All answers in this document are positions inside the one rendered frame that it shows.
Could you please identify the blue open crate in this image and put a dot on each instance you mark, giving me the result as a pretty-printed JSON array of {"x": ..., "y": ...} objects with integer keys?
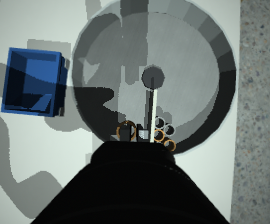
[{"x": 29, "y": 82}]

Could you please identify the bronze ring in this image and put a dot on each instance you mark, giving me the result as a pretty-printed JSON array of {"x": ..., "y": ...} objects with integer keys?
[
  {"x": 127, "y": 122},
  {"x": 161, "y": 136},
  {"x": 172, "y": 146}
]

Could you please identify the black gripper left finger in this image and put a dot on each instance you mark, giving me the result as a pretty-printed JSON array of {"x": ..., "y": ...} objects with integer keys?
[{"x": 125, "y": 133}]

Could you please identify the grey metal ring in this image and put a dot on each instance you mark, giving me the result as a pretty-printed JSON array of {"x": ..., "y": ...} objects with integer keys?
[
  {"x": 162, "y": 123},
  {"x": 172, "y": 131}
]

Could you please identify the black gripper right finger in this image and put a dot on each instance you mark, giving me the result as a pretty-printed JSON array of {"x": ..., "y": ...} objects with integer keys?
[{"x": 142, "y": 134}]

